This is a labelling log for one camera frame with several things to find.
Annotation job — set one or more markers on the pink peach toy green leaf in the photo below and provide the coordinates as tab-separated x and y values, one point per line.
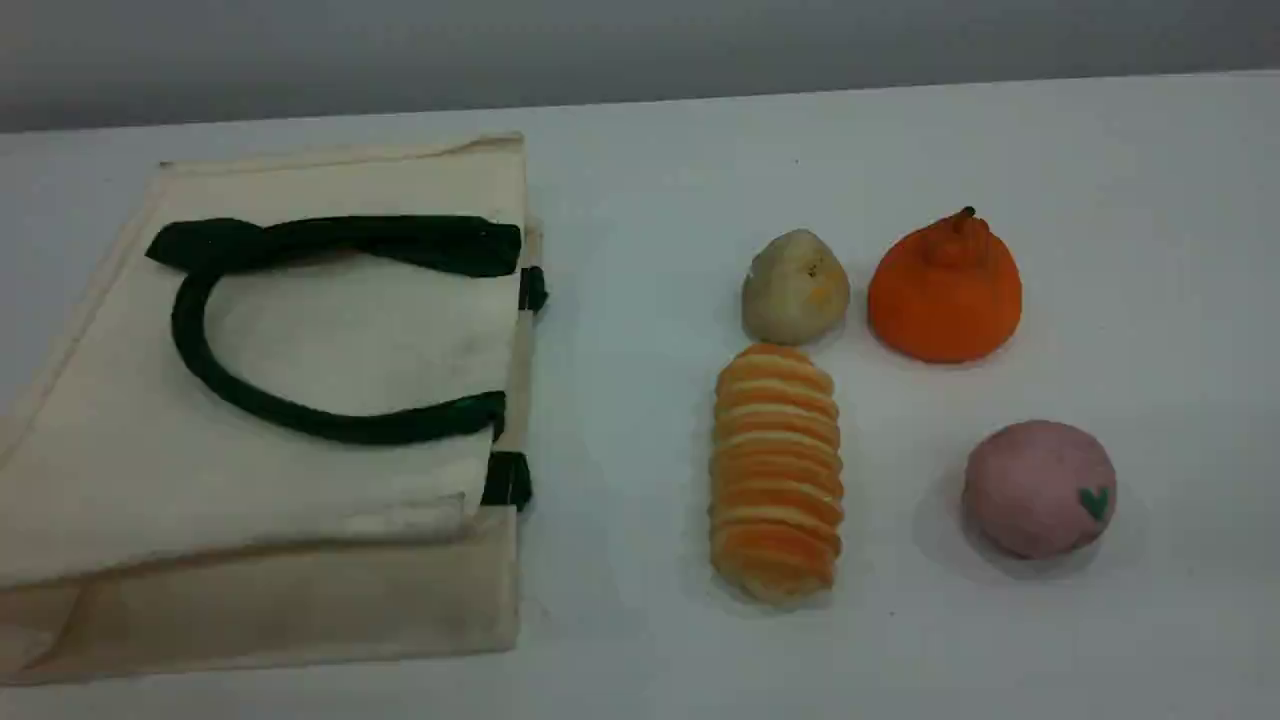
1035	488

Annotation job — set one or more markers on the ridged orange bread loaf toy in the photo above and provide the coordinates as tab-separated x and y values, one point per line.
776	480

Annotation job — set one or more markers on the orange tangerine toy with stem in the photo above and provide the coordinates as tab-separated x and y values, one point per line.
945	300

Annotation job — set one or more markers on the beige pear toy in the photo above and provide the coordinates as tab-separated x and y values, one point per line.
793	290

